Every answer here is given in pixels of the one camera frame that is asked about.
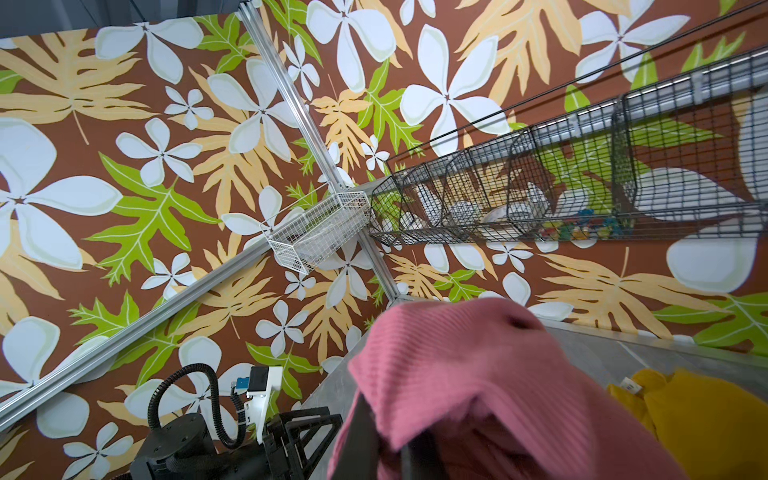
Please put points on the white bowl in basket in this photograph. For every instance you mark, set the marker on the white bowl in basket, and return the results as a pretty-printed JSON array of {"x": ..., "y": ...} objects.
[{"x": 509, "y": 214}]

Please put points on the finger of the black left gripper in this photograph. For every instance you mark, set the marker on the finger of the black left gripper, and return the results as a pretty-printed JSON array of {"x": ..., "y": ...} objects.
[{"x": 308, "y": 435}]

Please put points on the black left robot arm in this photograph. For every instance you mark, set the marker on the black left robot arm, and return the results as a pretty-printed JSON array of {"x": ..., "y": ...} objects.
[{"x": 186, "y": 448}]

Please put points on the yellow cloth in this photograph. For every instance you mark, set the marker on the yellow cloth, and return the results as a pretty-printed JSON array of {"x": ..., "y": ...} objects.
[{"x": 713, "y": 428}]

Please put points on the dark pink cloth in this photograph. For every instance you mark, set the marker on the dark pink cloth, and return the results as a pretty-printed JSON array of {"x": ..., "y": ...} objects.
[{"x": 497, "y": 394}]

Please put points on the white wire basket left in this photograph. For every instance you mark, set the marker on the white wire basket left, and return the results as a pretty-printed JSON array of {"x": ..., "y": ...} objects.
[{"x": 305, "y": 240}]

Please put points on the black wire basket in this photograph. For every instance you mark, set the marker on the black wire basket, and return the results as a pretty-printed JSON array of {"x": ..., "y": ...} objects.
[{"x": 684, "y": 158}]

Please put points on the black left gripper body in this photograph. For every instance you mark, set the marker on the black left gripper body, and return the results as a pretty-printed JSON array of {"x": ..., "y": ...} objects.
[{"x": 275, "y": 458}]

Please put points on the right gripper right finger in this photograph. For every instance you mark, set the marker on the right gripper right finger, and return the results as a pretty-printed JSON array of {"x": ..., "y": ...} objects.
[{"x": 420, "y": 460}]

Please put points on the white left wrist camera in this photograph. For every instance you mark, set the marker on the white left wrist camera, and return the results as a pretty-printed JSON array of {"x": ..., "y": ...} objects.
[{"x": 258, "y": 387}]

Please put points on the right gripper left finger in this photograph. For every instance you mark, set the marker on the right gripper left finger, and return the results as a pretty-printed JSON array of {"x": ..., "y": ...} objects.
[{"x": 359, "y": 456}]

